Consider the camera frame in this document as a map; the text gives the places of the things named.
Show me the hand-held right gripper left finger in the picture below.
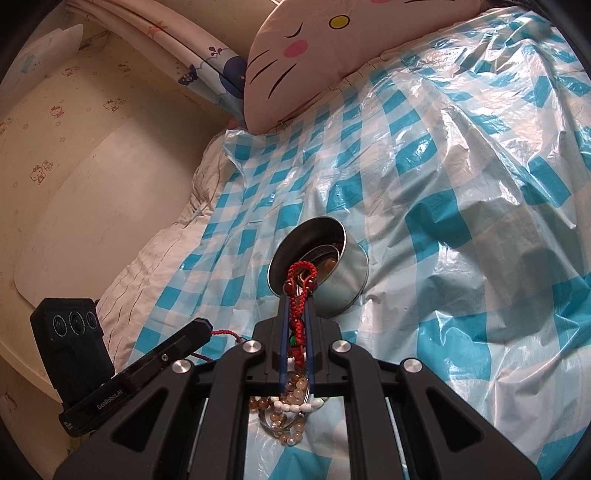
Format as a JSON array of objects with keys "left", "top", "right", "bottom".
[{"left": 53, "top": 295, "right": 296, "bottom": 480}]

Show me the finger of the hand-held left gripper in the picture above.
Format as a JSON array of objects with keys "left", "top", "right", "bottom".
[{"left": 117, "top": 318, "right": 213, "bottom": 391}]

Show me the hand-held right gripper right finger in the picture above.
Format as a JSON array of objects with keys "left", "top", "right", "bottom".
[{"left": 305, "top": 298, "right": 543, "bottom": 480}]

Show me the red knotted cord bracelet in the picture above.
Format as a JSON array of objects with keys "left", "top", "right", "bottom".
[{"left": 287, "top": 261, "right": 320, "bottom": 372}]

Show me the thin red cord necklace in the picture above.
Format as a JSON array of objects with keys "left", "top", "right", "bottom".
[{"left": 191, "top": 322, "right": 249, "bottom": 366}]

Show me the round metal tin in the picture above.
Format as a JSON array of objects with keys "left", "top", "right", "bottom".
[{"left": 267, "top": 215, "right": 370, "bottom": 319}]

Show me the white quilt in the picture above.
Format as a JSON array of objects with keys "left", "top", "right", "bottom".
[{"left": 98, "top": 133, "right": 246, "bottom": 371}]

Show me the blue checkered plastic sheet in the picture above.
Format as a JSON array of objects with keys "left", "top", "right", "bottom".
[{"left": 151, "top": 4, "right": 591, "bottom": 480}]

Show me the pink curtain with blue whale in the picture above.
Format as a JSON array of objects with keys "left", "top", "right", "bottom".
[{"left": 68, "top": 0, "right": 249, "bottom": 126}]

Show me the white paper sheet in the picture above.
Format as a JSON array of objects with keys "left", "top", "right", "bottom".
[{"left": 13, "top": 22, "right": 85, "bottom": 89}]

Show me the pink cat face pillow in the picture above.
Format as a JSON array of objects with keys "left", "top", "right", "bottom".
[{"left": 242, "top": 0, "right": 484, "bottom": 136}]

